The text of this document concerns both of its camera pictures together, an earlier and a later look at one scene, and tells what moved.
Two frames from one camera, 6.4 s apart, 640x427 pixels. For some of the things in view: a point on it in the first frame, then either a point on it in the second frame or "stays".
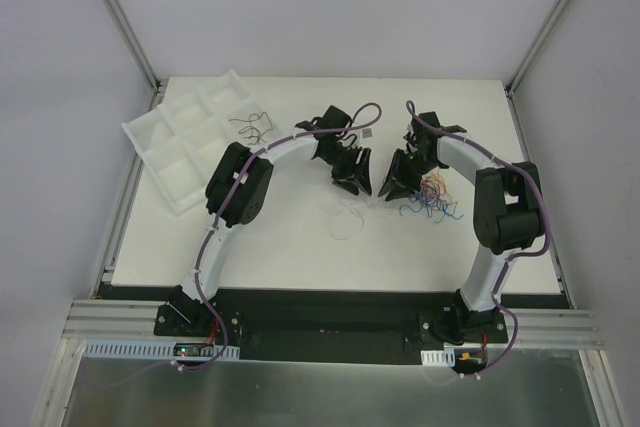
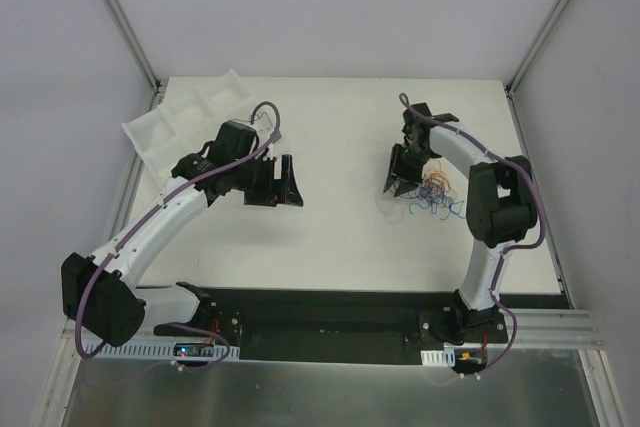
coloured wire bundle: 434,198 stays
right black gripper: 407,167 stays
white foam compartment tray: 181,139 stays
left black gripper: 351,165 → 273,182
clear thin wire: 346,219 → 392,209
